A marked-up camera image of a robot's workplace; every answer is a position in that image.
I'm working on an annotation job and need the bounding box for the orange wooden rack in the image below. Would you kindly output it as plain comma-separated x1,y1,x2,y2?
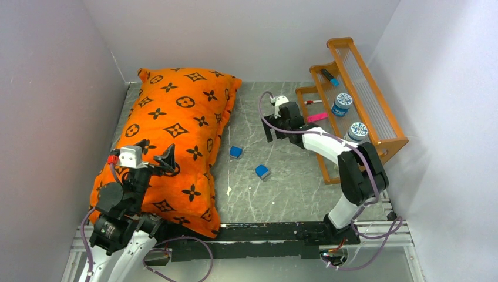
295,38,408,163

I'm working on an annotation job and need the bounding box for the orange patterned pillowcase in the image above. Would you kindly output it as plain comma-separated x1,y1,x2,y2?
89,68,243,239

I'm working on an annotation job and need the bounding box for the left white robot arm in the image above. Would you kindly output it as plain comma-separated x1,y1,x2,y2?
79,140,177,281

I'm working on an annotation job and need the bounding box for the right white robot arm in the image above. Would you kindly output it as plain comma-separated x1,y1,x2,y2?
261,96,389,244

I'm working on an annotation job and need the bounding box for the blue block near pillow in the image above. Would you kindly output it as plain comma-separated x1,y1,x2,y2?
229,146,243,159

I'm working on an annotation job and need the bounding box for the red white pen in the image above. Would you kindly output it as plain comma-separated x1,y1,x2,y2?
305,100,322,105

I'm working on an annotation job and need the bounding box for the blue block front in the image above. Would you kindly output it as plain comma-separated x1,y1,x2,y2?
255,164,271,180

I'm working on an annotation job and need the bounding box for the blue white round jar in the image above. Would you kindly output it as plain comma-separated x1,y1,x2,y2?
331,93,353,117

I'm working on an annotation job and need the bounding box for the black marker blue cap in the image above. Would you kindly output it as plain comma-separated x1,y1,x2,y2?
320,69,340,87

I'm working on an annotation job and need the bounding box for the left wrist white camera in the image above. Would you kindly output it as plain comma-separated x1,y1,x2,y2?
117,145,148,169

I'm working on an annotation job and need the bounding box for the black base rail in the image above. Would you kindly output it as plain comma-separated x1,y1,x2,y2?
157,221,361,262

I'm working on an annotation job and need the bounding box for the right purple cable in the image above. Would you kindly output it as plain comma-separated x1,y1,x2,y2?
258,90,404,272

